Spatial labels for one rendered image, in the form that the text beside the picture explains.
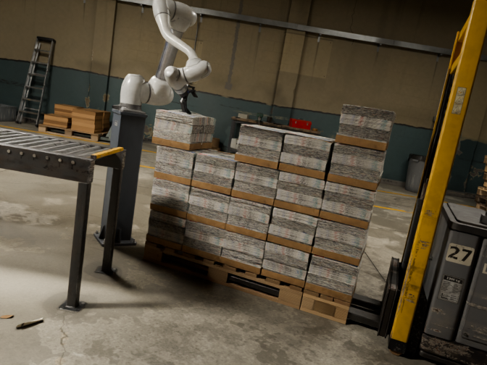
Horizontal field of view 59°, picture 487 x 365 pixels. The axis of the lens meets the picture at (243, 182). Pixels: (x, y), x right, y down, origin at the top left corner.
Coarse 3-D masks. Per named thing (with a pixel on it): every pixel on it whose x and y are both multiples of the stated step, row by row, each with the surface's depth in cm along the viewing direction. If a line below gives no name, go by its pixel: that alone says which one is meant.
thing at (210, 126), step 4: (184, 112) 311; (204, 116) 311; (208, 120) 301; (208, 124) 303; (212, 124) 310; (208, 128) 305; (212, 128) 312; (208, 132) 306; (212, 132) 313; (204, 136) 303; (208, 136) 309; (204, 140) 304; (208, 140) 311
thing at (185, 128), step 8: (160, 112) 286; (168, 112) 286; (176, 112) 288; (160, 120) 287; (168, 120) 285; (176, 120) 283; (184, 120) 281; (192, 120) 279; (200, 120) 289; (160, 128) 289; (168, 128) 286; (176, 128) 284; (184, 128) 282; (192, 128) 281; (200, 128) 292; (160, 136) 289; (168, 136) 287; (176, 136) 285; (184, 136) 284; (192, 136) 284
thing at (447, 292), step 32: (448, 224) 226; (480, 224) 220; (448, 256) 221; (480, 256) 217; (448, 288) 222; (480, 288) 217; (448, 320) 224; (480, 320) 219; (448, 352) 225; (480, 352) 220
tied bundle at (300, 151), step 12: (288, 144) 260; (300, 144) 257; (312, 144) 254; (324, 144) 252; (288, 156) 260; (300, 156) 258; (312, 156) 256; (324, 156) 253; (312, 168) 256; (324, 168) 253
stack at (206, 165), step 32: (160, 160) 292; (192, 160) 283; (224, 160) 275; (160, 192) 294; (192, 192) 286; (256, 192) 271; (288, 192) 263; (320, 192) 256; (160, 224) 298; (192, 224) 288; (256, 224) 273; (288, 224) 265; (160, 256) 300; (192, 256) 292; (224, 256) 284; (256, 256) 276; (288, 256) 267; (288, 288) 269
